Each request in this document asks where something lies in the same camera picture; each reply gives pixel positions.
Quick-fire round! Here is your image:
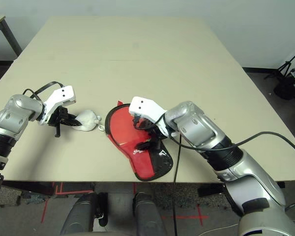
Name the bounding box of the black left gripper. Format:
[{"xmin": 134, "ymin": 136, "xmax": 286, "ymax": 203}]
[{"xmin": 50, "ymin": 106, "xmax": 82, "ymax": 138}]

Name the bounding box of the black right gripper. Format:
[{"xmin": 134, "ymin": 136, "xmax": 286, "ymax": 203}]
[{"xmin": 135, "ymin": 127, "xmax": 167, "ymax": 150}]

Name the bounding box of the red black paddle case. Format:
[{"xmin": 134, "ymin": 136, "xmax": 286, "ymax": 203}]
[{"xmin": 105, "ymin": 100, "xmax": 175, "ymax": 182}]

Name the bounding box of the white ball pouch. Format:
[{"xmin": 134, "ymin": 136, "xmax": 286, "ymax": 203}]
[{"xmin": 75, "ymin": 110, "xmax": 106, "ymax": 132}]

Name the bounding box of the grey right robot leg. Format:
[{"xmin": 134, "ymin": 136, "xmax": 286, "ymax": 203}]
[{"xmin": 132, "ymin": 192, "xmax": 167, "ymax": 236}]

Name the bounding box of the grey robot leg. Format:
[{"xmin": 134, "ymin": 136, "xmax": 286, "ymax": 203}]
[
  {"xmin": 60, "ymin": 191, "xmax": 109, "ymax": 236},
  {"xmin": 132, "ymin": 192, "xmax": 167, "ymax": 236}
]

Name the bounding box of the red floor tape cross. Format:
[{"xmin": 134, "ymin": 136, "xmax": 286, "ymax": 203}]
[{"xmin": 161, "ymin": 205, "xmax": 209, "ymax": 226}]

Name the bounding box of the grey left robot leg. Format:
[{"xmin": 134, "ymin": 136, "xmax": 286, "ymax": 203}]
[{"xmin": 60, "ymin": 191, "xmax": 109, "ymax": 236}]

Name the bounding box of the black tripod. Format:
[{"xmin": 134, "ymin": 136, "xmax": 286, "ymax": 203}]
[{"xmin": 264, "ymin": 46, "xmax": 295, "ymax": 79}]

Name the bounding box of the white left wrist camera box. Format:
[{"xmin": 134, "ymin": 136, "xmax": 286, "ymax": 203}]
[{"xmin": 38, "ymin": 85, "xmax": 76, "ymax": 126}]

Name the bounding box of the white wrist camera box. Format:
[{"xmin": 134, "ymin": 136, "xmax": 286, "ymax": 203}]
[
  {"xmin": 38, "ymin": 85, "xmax": 76, "ymax": 126},
  {"xmin": 128, "ymin": 96, "xmax": 168, "ymax": 136}
]

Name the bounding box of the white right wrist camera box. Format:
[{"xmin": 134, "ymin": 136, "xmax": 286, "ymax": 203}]
[{"xmin": 128, "ymin": 96, "xmax": 168, "ymax": 136}]

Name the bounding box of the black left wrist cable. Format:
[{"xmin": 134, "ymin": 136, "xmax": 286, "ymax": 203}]
[{"xmin": 23, "ymin": 81, "xmax": 64, "ymax": 99}]

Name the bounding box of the long black cable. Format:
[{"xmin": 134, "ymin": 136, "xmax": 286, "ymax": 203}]
[{"xmin": 172, "ymin": 134, "xmax": 184, "ymax": 236}]

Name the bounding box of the beige side table black frame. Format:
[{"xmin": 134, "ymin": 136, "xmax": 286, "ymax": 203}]
[{"xmin": 0, "ymin": 16, "xmax": 23, "ymax": 59}]

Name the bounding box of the thin white floor cable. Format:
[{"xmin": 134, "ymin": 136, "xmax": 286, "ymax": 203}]
[{"xmin": 201, "ymin": 222, "xmax": 239, "ymax": 236}]

